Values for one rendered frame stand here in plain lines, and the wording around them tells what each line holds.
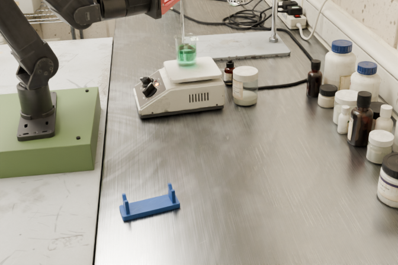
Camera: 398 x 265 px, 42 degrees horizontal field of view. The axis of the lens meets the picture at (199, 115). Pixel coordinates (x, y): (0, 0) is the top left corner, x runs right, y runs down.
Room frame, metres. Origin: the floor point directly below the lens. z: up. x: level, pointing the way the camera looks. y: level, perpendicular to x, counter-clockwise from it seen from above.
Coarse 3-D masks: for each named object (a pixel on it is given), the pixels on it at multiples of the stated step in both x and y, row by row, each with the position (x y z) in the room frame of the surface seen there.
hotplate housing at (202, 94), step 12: (168, 84) 1.07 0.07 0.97; (180, 84) 1.07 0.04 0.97; (192, 84) 1.06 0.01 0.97; (204, 84) 1.06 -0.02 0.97; (216, 84) 1.07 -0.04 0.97; (156, 96) 1.04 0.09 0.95; (168, 96) 1.04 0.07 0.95; (180, 96) 1.05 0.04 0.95; (192, 96) 1.05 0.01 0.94; (204, 96) 1.06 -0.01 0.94; (216, 96) 1.06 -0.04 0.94; (144, 108) 1.03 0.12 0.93; (156, 108) 1.04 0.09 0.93; (168, 108) 1.04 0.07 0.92; (180, 108) 1.05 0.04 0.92; (192, 108) 1.05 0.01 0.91; (204, 108) 1.06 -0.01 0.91; (216, 108) 1.07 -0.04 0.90
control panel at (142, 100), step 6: (156, 72) 1.16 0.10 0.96; (156, 78) 1.13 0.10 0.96; (138, 84) 1.15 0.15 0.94; (162, 84) 1.08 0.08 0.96; (138, 90) 1.12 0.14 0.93; (162, 90) 1.06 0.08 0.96; (138, 96) 1.09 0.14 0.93; (144, 96) 1.07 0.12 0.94; (150, 96) 1.06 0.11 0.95; (144, 102) 1.05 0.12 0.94
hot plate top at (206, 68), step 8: (168, 64) 1.14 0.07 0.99; (200, 64) 1.14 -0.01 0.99; (208, 64) 1.13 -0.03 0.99; (168, 72) 1.10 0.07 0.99; (176, 72) 1.09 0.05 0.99; (184, 72) 1.09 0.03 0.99; (192, 72) 1.09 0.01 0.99; (200, 72) 1.09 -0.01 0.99; (208, 72) 1.09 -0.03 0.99; (216, 72) 1.09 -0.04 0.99; (176, 80) 1.05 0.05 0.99; (184, 80) 1.06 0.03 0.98; (192, 80) 1.06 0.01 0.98
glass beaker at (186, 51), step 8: (184, 32) 1.16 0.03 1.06; (192, 32) 1.16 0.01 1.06; (176, 40) 1.12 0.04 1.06; (184, 40) 1.16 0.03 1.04; (192, 40) 1.11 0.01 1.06; (176, 48) 1.12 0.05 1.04; (184, 48) 1.11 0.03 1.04; (192, 48) 1.12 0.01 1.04; (176, 56) 1.13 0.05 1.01; (184, 56) 1.11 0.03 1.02; (192, 56) 1.12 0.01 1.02; (176, 64) 1.13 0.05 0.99; (184, 64) 1.11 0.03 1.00; (192, 64) 1.12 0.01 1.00
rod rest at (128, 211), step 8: (168, 184) 0.73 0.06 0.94; (168, 192) 0.73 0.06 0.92; (144, 200) 0.72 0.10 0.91; (152, 200) 0.72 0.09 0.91; (160, 200) 0.72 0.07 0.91; (168, 200) 0.72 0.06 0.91; (176, 200) 0.72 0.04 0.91; (120, 208) 0.70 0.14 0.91; (128, 208) 0.68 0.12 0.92; (136, 208) 0.70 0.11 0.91; (144, 208) 0.70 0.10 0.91; (152, 208) 0.70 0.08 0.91; (160, 208) 0.70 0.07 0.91; (168, 208) 0.70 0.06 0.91; (176, 208) 0.71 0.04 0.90; (128, 216) 0.68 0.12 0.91; (136, 216) 0.68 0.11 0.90
